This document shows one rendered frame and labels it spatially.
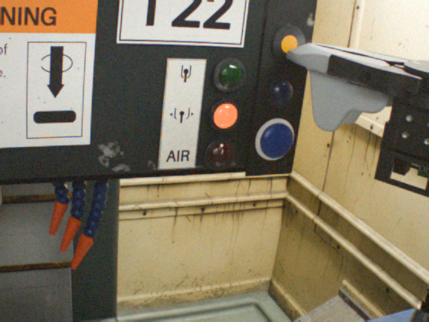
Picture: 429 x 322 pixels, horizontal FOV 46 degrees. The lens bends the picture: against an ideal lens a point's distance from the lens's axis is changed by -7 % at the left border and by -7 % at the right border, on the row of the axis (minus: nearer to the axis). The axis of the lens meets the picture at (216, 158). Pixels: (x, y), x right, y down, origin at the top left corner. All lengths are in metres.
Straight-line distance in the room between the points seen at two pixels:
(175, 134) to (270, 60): 0.09
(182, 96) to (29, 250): 0.81
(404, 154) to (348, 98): 0.06
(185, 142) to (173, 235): 1.31
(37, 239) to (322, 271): 0.90
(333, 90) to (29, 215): 0.84
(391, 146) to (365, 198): 1.11
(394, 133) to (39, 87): 0.25
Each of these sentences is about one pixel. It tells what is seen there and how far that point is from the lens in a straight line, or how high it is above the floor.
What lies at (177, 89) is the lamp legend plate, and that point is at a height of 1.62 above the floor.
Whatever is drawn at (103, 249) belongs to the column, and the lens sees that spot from 1.24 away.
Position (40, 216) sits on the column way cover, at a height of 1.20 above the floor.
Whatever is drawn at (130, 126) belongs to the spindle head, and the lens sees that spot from 0.40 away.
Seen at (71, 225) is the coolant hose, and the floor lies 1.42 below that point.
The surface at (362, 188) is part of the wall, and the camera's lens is 1.49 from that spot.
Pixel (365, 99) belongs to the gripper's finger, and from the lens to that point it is 0.38.
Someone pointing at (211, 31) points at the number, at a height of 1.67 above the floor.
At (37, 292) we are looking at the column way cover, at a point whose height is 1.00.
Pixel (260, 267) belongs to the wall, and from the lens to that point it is 1.93.
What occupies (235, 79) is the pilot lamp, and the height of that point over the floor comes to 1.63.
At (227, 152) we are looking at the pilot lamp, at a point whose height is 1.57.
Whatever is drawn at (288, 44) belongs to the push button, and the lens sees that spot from 0.43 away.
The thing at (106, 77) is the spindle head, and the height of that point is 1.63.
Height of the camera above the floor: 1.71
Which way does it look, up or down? 20 degrees down
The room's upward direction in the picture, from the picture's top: 7 degrees clockwise
